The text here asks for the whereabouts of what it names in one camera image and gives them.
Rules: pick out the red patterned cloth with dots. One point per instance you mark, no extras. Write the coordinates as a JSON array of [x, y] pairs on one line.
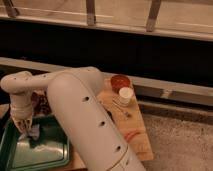
[[40, 104]]

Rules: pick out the white cup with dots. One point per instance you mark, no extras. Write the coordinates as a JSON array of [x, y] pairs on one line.
[[125, 95]]

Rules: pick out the wooden table board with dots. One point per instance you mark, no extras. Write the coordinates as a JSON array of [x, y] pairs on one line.
[[130, 126]]

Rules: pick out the orange carrot toy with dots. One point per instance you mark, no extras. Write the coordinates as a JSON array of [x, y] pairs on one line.
[[130, 135]]

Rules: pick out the metal fork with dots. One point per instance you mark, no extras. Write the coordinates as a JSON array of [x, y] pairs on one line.
[[126, 113]]

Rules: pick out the red bowl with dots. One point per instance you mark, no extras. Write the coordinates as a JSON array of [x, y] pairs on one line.
[[118, 82]]

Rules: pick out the grey blue towel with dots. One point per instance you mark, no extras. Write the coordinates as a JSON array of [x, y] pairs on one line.
[[34, 133]]

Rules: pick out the metal shelf rail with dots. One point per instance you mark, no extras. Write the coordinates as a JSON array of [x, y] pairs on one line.
[[144, 86]]

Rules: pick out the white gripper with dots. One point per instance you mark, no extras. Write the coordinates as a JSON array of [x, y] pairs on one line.
[[22, 112]]

